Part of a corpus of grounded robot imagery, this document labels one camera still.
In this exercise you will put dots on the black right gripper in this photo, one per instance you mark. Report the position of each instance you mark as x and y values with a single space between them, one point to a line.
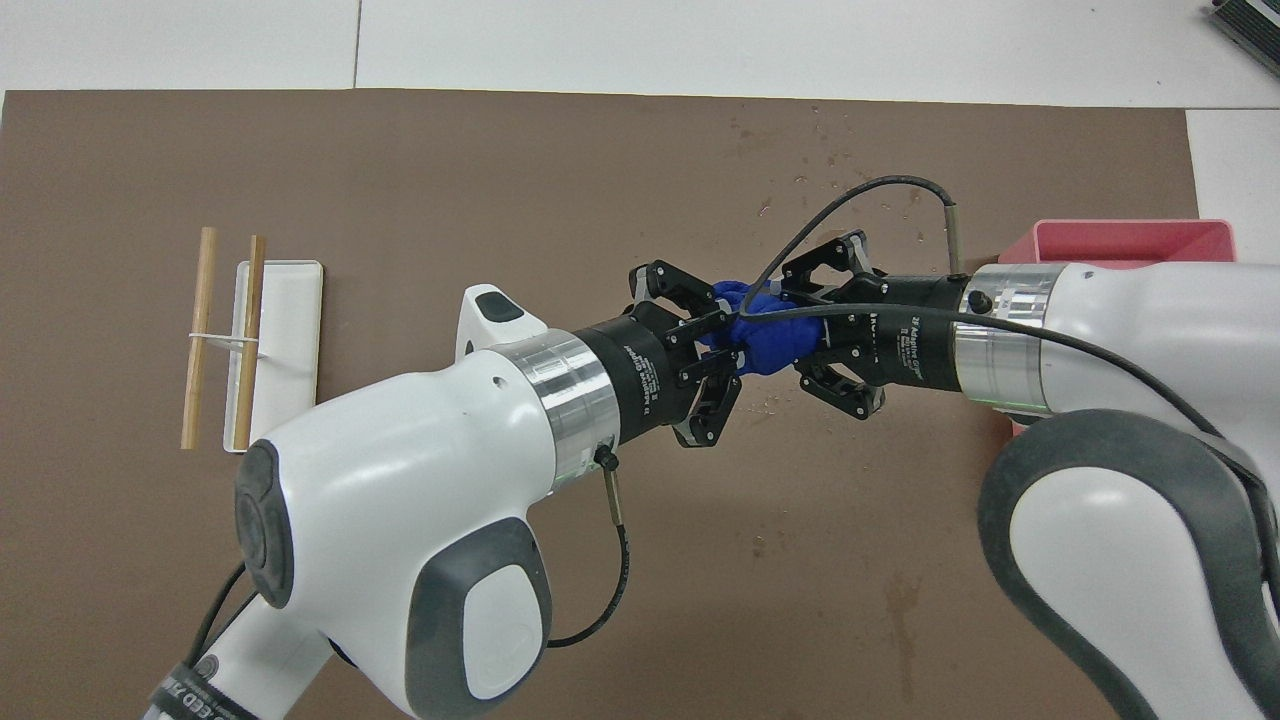
900 345

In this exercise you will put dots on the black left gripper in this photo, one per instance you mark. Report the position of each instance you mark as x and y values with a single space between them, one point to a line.
640 370

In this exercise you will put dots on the blue towel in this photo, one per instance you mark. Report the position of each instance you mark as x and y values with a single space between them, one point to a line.
775 345

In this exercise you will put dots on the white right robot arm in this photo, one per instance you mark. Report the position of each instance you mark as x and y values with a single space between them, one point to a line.
1150 320

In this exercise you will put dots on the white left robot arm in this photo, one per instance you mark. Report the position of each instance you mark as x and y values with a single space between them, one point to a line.
400 470

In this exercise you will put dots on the white towel rack stand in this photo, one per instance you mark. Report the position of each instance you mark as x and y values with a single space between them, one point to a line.
295 400

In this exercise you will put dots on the brown paper table mat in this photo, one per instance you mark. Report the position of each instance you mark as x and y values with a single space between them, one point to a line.
500 180

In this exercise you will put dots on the pink plastic bin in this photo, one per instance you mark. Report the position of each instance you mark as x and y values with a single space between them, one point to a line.
1120 240

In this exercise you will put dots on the dark grey striped device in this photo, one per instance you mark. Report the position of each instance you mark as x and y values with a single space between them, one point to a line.
1255 20

